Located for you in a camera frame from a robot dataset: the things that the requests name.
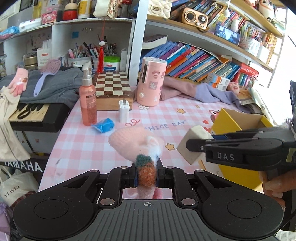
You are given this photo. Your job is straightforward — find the pink purple cloth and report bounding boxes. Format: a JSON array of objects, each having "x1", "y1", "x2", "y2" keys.
[{"x1": 160, "y1": 77, "x2": 250, "y2": 113}]

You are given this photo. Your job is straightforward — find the row of colourful books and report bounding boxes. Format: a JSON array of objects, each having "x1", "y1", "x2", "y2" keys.
[{"x1": 139, "y1": 40, "x2": 259, "y2": 87}]

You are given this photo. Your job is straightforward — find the orange white medicine box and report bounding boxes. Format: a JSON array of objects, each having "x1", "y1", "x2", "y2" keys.
[{"x1": 205, "y1": 73, "x2": 230, "y2": 91}]

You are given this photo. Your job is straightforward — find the pink glove on clothes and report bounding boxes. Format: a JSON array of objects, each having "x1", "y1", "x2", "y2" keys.
[{"x1": 8, "y1": 68, "x2": 29, "y2": 97}]

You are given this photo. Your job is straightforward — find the pink knitted glove toy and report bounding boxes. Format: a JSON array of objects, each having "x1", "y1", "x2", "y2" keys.
[{"x1": 108, "y1": 126, "x2": 164, "y2": 199}]

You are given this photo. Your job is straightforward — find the red tassel ornament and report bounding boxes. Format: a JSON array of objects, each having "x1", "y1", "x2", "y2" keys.
[{"x1": 97, "y1": 41, "x2": 105, "y2": 74}]

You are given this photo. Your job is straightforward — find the purple hair brush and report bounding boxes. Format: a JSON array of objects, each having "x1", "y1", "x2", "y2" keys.
[{"x1": 33, "y1": 59, "x2": 61, "y2": 97}]

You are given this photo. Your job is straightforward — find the person's right hand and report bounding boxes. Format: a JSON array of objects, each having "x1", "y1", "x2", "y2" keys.
[{"x1": 259, "y1": 170, "x2": 296, "y2": 211}]

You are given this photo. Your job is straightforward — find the yellow cardboard box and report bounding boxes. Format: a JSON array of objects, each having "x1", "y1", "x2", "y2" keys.
[{"x1": 205, "y1": 108, "x2": 275, "y2": 192}]

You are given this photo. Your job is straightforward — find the white green jar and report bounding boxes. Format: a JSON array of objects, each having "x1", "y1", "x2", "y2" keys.
[{"x1": 103, "y1": 55, "x2": 120, "y2": 71}]

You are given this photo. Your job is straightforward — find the beige eraser block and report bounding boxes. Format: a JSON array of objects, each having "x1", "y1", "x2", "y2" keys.
[{"x1": 177, "y1": 125, "x2": 214, "y2": 165}]

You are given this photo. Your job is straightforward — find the wooden chess board box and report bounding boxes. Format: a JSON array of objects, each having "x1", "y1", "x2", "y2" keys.
[{"x1": 93, "y1": 71, "x2": 133, "y2": 111}]

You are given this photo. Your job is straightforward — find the grey folded clothing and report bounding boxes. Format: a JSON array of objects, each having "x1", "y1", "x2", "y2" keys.
[{"x1": 1, "y1": 67, "x2": 82, "y2": 108}]

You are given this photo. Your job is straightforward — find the white shelf unit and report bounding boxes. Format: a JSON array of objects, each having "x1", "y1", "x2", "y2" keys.
[{"x1": 1, "y1": 13, "x2": 276, "y2": 82}]

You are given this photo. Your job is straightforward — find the white tote bags pile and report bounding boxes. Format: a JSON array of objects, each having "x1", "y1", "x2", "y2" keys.
[{"x1": 251, "y1": 83, "x2": 292, "y2": 126}]

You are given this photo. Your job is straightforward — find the wooden retro radio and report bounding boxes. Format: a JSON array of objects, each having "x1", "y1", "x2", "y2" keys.
[{"x1": 181, "y1": 8, "x2": 208, "y2": 30}]

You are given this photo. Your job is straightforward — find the pink pig plush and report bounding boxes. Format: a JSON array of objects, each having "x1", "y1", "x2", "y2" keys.
[{"x1": 227, "y1": 81, "x2": 240, "y2": 96}]

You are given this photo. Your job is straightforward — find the pink spray bottle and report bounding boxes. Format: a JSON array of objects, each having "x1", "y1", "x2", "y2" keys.
[{"x1": 79, "y1": 61, "x2": 97, "y2": 126}]

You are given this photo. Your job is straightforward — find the blue wrapper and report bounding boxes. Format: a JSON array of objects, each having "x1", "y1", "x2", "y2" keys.
[{"x1": 91, "y1": 118, "x2": 114, "y2": 133}]

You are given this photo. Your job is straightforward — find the pink checkered tablecloth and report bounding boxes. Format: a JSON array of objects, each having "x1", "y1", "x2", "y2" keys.
[{"x1": 40, "y1": 97, "x2": 235, "y2": 190}]

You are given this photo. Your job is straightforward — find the white power adapter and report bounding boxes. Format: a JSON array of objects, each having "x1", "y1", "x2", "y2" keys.
[{"x1": 118, "y1": 99, "x2": 130, "y2": 123}]

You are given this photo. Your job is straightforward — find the cream quilted handbag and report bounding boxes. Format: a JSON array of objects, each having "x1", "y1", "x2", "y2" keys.
[{"x1": 147, "y1": 0, "x2": 172, "y2": 19}]

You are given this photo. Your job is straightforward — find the pink cylindrical container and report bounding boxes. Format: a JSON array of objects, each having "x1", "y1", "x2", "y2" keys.
[{"x1": 137, "y1": 57, "x2": 167, "y2": 107}]

